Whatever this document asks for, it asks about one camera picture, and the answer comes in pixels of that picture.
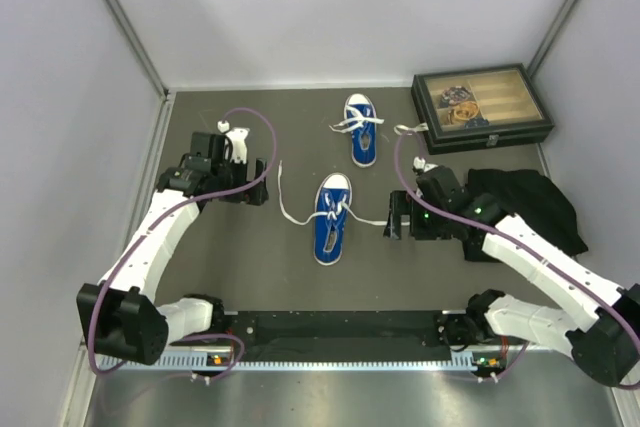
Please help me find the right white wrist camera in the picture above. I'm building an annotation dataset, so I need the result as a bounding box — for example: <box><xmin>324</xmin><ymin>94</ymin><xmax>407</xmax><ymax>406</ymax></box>
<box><xmin>412</xmin><ymin>156</ymin><xmax>438</xmax><ymax>175</ymax></box>

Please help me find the black glass-lid jewelry box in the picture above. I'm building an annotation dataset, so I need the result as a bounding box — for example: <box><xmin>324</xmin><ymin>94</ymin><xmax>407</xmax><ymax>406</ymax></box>
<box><xmin>411</xmin><ymin>63</ymin><xmax>554</xmax><ymax>155</ymax></box>

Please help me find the black cloth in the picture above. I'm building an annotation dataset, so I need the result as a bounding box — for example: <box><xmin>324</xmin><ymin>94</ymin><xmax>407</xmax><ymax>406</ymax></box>
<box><xmin>467</xmin><ymin>169</ymin><xmax>589</xmax><ymax>257</ymax></box>

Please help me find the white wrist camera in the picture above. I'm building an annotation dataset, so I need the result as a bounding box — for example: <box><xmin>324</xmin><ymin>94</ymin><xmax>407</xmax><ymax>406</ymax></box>
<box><xmin>412</xmin><ymin>156</ymin><xmax>438</xmax><ymax>175</ymax></box>
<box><xmin>217</xmin><ymin>120</ymin><xmax>250</xmax><ymax>164</ymax></box>

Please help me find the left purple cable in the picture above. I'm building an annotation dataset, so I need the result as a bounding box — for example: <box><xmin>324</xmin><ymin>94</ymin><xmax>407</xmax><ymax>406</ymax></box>
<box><xmin>88</xmin><ymin>107</ymin><xmax>279</xmax><ymax>379</ymax></box>

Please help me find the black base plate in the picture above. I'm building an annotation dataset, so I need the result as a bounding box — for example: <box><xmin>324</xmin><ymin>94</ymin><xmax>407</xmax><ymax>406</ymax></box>
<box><xmin>169</xmin><ymin>309</ymin><xmax>526</xmax><ymax>362</ymax></box>

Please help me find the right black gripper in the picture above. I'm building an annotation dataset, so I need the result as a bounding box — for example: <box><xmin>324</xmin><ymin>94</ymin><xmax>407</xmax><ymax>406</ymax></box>
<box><xmin>384</xmin><ymin>190</ymin><xmax>451</xmax><ymax>240</ymax></box>

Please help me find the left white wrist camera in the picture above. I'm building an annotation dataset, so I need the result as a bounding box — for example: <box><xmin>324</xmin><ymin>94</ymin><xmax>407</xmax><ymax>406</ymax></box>
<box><xmin>217</xmin><ymin>120</ymin><xmax>250</xmax><ymax>164</ymax></box>

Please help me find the blue sneaker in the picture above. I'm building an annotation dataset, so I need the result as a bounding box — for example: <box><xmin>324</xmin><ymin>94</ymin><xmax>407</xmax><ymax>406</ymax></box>
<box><xmin>329</xmin><ymin>93</ymin><xmax>384</xmax><ymax>168</ymax></box>
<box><xmin>277</xmin><ymin>161</ymin><xmax>386</xmax><ymax>266</ymax></box>

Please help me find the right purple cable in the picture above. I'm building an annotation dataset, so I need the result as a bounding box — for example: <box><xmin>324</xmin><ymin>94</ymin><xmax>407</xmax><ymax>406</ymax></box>
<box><xmin>394</xmin><ymin>129</ymin><xmax>640</xmax><ymax>391</ymax></box>

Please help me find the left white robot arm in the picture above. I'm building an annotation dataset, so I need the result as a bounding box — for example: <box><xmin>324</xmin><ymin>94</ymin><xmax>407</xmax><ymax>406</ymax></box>
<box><xmin>76</xmin><ymin>123</ymin><xmax>268</xmax><ymax>365</ymax></box>

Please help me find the purple cable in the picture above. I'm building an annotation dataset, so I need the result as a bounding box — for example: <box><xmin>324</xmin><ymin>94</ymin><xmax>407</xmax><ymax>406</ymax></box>
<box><xmin>88</xmin><ymin>107</ymin><xmax>279</xmax><ymax>379</ymax></box>
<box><xmin>394</xmin><ymin>129</ymin><xmax>640</xmax><ymax>391</ymax></box>

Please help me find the grey slotted cable duct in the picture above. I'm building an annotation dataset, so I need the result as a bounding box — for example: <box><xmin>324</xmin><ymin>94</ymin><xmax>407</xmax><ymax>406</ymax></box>
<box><xmin>120</xmin><ymin>349</ymin><xmax>499</xmax><ymax>372</ymax></box>

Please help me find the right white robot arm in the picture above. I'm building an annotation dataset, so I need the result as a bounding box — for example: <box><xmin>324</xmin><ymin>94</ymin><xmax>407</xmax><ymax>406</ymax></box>
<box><xmin>384</xmin><ymin>158</ymin><xmax>639</xmax><ymax>390</ymax></box>

